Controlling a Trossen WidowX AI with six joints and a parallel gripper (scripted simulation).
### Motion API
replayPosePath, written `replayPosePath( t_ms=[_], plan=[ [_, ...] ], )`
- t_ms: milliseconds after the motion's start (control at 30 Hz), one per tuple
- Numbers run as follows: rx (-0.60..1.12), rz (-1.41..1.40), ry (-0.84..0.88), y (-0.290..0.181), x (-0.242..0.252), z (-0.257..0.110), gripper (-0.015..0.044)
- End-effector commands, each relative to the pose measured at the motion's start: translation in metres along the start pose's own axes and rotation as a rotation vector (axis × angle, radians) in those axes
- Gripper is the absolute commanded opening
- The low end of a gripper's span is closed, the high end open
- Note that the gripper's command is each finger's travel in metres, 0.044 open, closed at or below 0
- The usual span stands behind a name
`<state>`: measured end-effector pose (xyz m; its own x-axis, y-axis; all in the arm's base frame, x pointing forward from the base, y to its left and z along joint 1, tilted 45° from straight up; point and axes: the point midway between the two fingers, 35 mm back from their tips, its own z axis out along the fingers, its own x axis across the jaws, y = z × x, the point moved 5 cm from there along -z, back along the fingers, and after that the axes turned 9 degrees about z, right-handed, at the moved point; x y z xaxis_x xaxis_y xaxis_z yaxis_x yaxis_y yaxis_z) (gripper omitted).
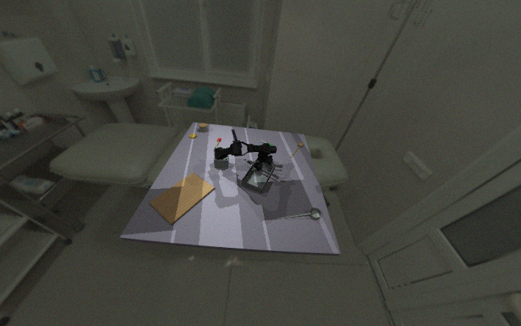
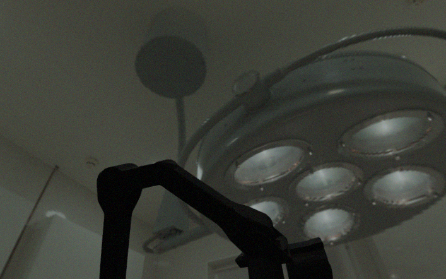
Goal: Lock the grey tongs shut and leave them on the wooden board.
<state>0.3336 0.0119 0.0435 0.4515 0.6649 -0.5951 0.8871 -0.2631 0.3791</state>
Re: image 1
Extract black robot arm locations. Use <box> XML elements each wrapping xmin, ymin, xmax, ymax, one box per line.
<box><xmin>214</xmin><ymin>142</ymin><xmax>277</xmax><ymax>165</ymax></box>

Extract light wooden board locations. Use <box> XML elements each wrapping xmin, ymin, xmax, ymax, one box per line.
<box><xmin>149</xmin><ymin>173</ymin><xmax>214</xmax><ymax>225</ymax></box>

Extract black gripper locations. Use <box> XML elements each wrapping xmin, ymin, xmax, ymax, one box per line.
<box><xmin>253</xmin><ymin>154</ymin><xmax>266</xmax><ymax>171</ymax></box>

